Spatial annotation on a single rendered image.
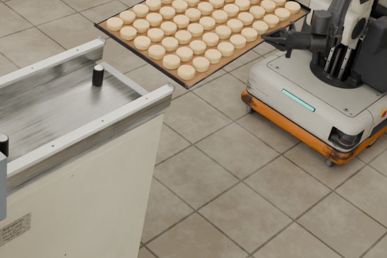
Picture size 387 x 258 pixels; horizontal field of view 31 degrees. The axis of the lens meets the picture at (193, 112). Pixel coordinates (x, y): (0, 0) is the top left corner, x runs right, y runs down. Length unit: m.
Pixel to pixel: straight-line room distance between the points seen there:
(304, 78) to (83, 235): 1.64
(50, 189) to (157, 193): 1.20
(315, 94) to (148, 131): 1.42
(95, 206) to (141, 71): 1.72
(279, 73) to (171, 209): 0.89
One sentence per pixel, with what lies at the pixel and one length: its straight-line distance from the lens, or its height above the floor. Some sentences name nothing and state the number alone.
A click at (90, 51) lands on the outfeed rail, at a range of 2.10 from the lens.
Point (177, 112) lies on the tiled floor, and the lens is 3.38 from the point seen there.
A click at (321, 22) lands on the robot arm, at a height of 1.05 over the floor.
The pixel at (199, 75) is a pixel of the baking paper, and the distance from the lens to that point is 2.01.
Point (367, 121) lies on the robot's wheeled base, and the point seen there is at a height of 0.26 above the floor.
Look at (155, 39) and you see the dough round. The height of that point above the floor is 0.94.
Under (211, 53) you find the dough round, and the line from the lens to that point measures 2.07.
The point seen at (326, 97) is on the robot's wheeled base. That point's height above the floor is 0.28.
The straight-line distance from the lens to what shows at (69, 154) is 1.78.
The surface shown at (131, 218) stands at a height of 0.44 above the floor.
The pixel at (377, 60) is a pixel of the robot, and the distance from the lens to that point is 3.34.
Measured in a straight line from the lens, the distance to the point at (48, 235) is 1.92.
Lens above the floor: 2.04
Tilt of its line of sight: 37 degrees down
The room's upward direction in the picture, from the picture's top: 12 degrees clockwise
